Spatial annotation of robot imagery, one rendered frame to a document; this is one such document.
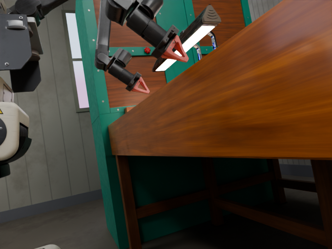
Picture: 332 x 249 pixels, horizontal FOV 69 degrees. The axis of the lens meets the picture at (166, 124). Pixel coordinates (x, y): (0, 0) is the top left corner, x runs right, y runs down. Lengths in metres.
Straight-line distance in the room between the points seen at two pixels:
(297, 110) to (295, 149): 0.05
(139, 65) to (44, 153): 1.99
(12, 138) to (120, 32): 1.17
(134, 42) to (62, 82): 1.84
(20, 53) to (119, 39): 1.01
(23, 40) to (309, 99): 0.73
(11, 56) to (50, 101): 2.59
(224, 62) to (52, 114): 3.05
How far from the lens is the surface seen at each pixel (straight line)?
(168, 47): 0.73
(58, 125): 3.34
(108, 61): 1.12
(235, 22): 2.25
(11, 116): 0.80
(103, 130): 1.55
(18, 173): 3.36
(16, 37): 0.84
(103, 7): 1.25
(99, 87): 1.60
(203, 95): 0.47
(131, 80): 1.09
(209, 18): 1.03
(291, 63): 0.32
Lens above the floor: 0.63
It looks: 3 degrees up
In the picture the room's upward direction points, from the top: 9 degrees counter-clockwise
